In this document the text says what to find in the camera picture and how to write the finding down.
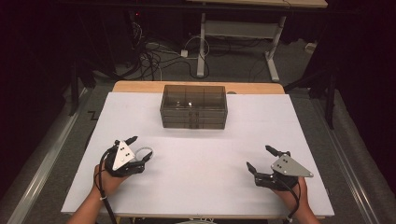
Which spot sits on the black curtain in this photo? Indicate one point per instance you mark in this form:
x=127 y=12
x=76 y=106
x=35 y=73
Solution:
x=34 y=62
x=364 y=77

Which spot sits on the white frame desk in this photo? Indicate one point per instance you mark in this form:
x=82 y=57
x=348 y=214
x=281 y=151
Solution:
x=243 y=29

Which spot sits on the person's left hand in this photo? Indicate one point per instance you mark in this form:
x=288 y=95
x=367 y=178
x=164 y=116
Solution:
x=109 y=183

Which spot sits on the white power adapter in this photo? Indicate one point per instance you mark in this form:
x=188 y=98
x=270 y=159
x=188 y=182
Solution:
x=184 y=53

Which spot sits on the small beige box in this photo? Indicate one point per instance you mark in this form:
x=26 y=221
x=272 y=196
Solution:
x=310 y=47

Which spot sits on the metal floor rail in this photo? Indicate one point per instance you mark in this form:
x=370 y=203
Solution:
x=46 y=161
x=351 y=174

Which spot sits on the person's right hand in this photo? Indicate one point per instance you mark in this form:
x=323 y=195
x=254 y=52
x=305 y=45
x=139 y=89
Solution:
x=292 y=196

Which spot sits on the smoky transparent drawer cabinet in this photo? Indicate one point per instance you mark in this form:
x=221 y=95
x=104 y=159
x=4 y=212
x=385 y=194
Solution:
x=193 y=104

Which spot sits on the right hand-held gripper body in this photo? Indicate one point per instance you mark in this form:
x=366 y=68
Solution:
x=288 y=169

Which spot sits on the black stand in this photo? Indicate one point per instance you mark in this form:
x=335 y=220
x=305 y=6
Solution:
x=74 y=87
x=330 y=99

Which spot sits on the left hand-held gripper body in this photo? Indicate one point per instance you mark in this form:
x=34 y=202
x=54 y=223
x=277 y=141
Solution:
x=123 y=158

